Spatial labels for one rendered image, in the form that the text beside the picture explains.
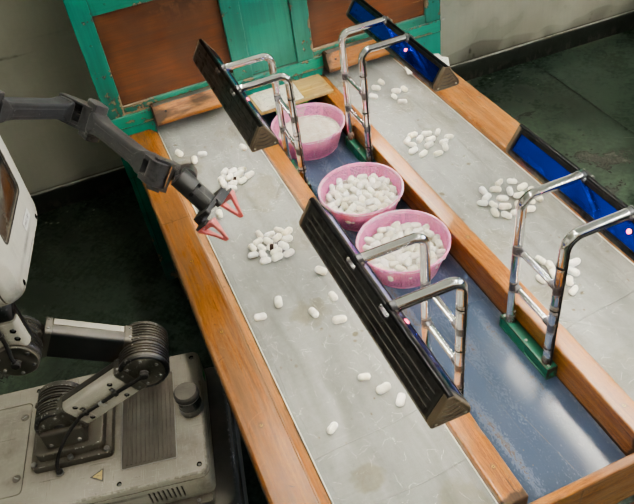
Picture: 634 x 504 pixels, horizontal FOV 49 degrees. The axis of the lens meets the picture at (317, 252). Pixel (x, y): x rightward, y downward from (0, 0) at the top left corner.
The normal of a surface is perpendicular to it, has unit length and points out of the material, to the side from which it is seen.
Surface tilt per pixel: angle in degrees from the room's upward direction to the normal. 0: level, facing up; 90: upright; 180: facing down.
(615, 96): 0
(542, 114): 0
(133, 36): 90
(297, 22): 90
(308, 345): 0
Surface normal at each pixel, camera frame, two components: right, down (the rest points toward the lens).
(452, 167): -0.11, -0.73
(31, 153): 0.36, 0.60
